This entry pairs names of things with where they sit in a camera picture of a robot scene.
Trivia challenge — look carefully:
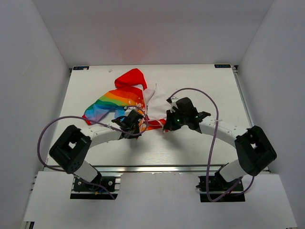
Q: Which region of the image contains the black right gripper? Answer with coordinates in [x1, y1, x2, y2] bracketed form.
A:
[164, 108, 188, 131]

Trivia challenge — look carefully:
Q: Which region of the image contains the red white rainbow jacket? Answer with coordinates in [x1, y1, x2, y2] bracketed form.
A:
[82, 68, 171, 130]

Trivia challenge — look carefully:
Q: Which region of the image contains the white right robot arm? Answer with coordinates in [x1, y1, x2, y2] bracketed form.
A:
[163, 97, 277, 190]

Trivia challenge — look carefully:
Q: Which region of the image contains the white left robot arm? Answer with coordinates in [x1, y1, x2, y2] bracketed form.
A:
[49, 110, 144, 191]

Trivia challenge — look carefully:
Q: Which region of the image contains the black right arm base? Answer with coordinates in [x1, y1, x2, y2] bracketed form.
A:
[196, 176, 245, 203]

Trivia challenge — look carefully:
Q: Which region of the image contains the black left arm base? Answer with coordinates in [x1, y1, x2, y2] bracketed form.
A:
[70, 176, 121, 200]

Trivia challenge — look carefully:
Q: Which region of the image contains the blue left corner sticker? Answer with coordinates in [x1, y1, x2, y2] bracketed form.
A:
[73, 66, 89, 71]

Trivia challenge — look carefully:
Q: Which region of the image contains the blue corner sticker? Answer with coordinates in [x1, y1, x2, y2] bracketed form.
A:
[214, 64, 231, 68]
[73, 66, 89, 71]

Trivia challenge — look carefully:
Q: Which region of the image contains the blue right corner sticker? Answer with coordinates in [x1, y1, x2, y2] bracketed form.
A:
[214, 64, 231, 68]

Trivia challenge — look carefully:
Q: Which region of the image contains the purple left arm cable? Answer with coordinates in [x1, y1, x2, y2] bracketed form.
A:
[37, 105, 149, 200]

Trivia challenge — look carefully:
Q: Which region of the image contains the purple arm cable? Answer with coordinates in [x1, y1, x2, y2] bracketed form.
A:
[166, 87, 254, 203]
[37, 105, 149, 200]

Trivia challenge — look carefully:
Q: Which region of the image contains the aluminium table edge rail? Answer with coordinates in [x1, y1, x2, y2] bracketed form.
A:
[92, 164, 270, 174]

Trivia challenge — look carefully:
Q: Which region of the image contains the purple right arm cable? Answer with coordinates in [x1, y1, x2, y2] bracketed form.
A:
[166, 87, 254, 203]

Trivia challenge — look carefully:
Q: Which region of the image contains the right side aluminium rail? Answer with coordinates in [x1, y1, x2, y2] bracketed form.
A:
[232, 65, 267, 165]

